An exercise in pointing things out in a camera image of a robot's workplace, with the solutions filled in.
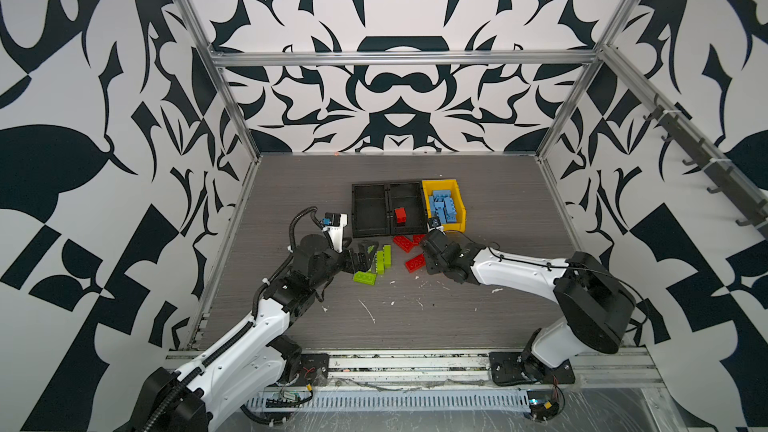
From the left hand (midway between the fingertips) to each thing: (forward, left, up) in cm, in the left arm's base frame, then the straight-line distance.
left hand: (365, 236), depth 78 cm
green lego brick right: (0, -5, -14) cm, 15 cm away
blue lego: (+24, -27, -15) cm, 39 cm away
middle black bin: (+25, -15, -17) cm, 34 cm away
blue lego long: (+17, -23, -14) cm, 32 cm away
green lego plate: (-4, +1, -17) cm, 18 cm away
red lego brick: (+6, -11, -16) cm, 20 cm away
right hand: (+2, -20, -13) cm, 24 cm away
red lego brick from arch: (0, -14, -17) cm, 22 cm away
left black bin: (+19, -1, -16) cm, 25 cm away
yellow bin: (+26, -22, -14) cm, 37 cm away
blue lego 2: (+15, -27, -14) cm, 34 cm away
